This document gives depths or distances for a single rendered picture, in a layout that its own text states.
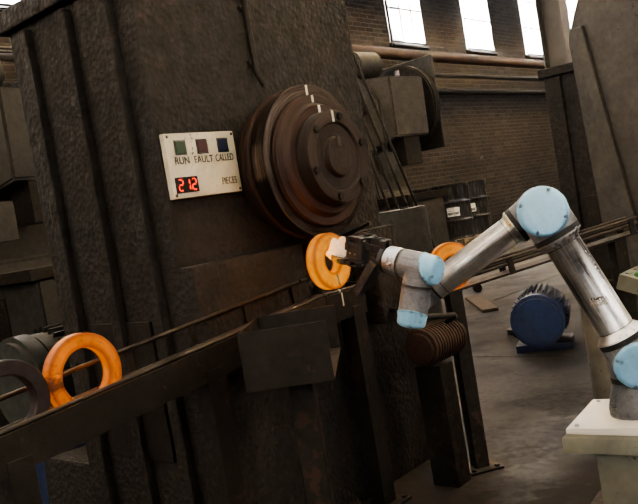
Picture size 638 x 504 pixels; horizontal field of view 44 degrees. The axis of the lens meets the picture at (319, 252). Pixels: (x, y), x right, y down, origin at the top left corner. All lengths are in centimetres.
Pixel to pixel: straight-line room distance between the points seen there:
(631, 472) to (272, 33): 166
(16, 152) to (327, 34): 399
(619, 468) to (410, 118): 863
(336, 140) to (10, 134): 436
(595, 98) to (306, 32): 251
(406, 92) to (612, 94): 590
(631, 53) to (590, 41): 28
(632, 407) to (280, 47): 151
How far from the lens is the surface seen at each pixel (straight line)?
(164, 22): 234
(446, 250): 270
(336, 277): 218
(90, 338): 187
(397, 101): 1036
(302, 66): 271
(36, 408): 182
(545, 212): 192
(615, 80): 487
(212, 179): 229
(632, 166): 484
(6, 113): 648
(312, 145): 230
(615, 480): 220
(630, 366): 198
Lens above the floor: 97
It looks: 3 degrees down
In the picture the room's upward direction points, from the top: 10 degrees counter-clockwise
